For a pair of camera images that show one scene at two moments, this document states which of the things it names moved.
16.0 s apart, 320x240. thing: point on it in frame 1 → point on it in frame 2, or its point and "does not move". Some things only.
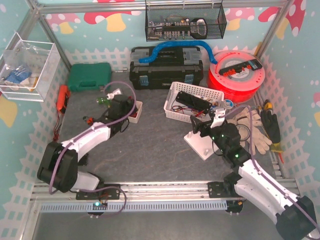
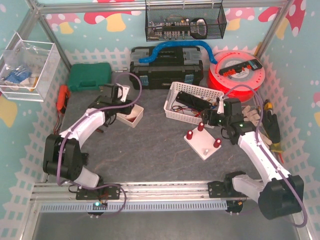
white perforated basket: x=183 y=101 does not move
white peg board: x=203 y=147 does not move
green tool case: x=86 y=77 does not move
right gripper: x=201 y=125 → x=207 y=117
